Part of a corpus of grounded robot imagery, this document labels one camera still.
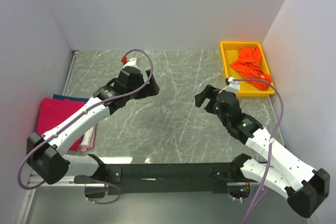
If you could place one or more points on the orange t shirt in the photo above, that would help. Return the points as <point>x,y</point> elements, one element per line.
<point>248,64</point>

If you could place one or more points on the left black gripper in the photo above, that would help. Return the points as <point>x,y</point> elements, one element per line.
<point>148,89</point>

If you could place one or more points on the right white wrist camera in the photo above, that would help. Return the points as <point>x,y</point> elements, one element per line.
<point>232,85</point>

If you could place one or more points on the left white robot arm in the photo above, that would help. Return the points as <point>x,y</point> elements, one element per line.
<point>46,154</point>

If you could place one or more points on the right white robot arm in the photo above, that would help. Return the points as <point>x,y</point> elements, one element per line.
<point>304,187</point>

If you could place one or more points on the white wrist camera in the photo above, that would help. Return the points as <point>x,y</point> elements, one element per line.
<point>232,85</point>
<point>131,62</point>

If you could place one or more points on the folded navy t shirt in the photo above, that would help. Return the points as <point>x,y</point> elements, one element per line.
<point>63,97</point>

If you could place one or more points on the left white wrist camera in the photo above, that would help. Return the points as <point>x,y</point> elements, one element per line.
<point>131,62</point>

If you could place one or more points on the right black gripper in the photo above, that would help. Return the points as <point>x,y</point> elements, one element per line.
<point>208,93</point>

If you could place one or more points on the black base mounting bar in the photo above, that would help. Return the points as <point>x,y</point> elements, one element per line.
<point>171,178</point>

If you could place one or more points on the folded magenta t shirt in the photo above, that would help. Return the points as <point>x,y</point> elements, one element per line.
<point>53,112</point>

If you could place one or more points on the yellow plastic tray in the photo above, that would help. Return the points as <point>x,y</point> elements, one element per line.
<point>229,52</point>

